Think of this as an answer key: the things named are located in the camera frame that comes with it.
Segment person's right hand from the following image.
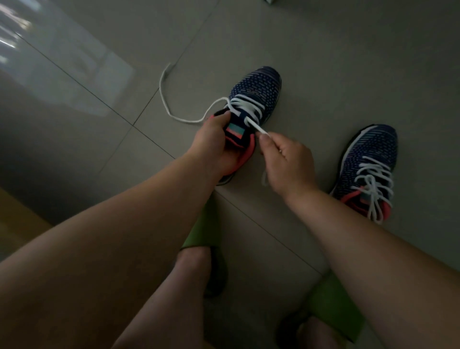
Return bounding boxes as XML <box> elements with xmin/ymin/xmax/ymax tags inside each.
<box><xmin>257</xmin><ymin>131</ymin><xmax>320</xmax><ymax>204</ymax></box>

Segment person's left hand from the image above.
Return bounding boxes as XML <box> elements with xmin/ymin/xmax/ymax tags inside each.
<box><xmin>186</xmin><ymin>110</ymin><xmax>242</xmax><ymax>177</ymax></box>

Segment white shoelace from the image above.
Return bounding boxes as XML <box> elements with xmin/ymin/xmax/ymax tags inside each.
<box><xmin>351</xmin><ymin>155</ymin><xmax>395</xmax><ymax>225</ymax></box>
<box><xmin>159</xmin><ymin>63</ymin><xmax>270</xmax><ymax>186</ymax></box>

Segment person's left forearm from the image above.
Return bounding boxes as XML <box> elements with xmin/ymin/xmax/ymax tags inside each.
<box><xmin>0</xmin><ymin>152</ymin><xmax>223</xmax><ymax>349</ymax></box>

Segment person's right forearm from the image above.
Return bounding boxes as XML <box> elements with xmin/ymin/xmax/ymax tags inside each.
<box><xmin>287</xmin><ymin>188</ymin><xmax>460</xmax><ymax>349</ymax></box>

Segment person's left leg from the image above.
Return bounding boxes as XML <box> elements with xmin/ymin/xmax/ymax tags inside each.
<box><xmin>111</xmin><ymin>246</ymin><xmax>213</xmax><ymax>349</ymax></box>

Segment person's leg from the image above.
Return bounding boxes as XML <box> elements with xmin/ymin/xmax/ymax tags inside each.
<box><xmin>296</xmin><ymin>316</ymin><xmax>347</xmax><ymax>349</ymax></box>
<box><xmin>111</xmin><ymin>246</ymin><xmax>213</xmax><ymax>349</ymax></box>

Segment person's right leg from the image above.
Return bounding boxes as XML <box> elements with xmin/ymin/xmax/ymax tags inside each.
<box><xmin>296</xmin><ymin>316</ymin><xmax>347</xmax><ymax>349</ymax></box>

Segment green foam slipper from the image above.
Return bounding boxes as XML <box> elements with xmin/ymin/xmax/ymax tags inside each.
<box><xmin>181</xmin><ymin>196</ymin><xmax>229</xmax><ymax>299</ymax></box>
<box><xmin>276</xmin><ymin>269</ymin><xmax>366</xmax><ymax>348</ymax></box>

